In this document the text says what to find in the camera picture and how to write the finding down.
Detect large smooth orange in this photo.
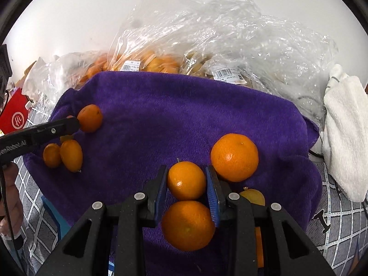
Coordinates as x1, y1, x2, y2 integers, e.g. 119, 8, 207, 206
161, 201, 216, 251

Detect oval orange kumquat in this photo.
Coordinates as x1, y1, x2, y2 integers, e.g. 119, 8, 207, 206
60, 139, 83, 173
77, 104, 103, 133
254, 227, 264, 268

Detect large orange mandarin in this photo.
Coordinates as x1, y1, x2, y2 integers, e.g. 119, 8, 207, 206
210, 134, 259, 182

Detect medium round orange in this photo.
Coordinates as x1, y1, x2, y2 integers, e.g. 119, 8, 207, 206
167, 161, 207, 201

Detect small round orange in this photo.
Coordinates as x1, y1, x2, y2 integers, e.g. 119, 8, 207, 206
43, 144, 62, 169

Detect white towel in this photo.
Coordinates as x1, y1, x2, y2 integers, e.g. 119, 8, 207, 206
322, 63, 368, 203

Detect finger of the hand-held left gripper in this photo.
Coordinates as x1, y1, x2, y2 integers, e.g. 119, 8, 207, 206
29, 117, 81, 146

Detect yellow round fruit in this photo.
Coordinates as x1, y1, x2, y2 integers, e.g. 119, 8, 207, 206
239, 187, 265, 207

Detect person's left hand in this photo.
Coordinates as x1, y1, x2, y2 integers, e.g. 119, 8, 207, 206
0, 162, 24, 236

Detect crumpled clear plastic bag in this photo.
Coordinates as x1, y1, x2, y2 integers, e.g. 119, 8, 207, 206
22, 50, 115, 110

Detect clear plastic bag of oranges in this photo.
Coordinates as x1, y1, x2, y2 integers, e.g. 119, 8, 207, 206
108, 0, 207, 75

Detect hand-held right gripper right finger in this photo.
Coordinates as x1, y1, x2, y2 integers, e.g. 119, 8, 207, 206
205, 165, 335, 276

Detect clear plastic bag yellow fruits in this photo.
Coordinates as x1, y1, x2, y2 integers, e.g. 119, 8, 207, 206
178, 0, 339, 127

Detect brown cardboard box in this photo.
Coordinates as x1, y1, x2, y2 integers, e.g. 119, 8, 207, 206
17, 60, 39, 88

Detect purple fleece towel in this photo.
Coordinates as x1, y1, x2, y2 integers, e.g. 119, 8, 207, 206
23, 72, 322, 276

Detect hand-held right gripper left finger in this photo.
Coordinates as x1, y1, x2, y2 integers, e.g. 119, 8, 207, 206
36, 165, 169, 276

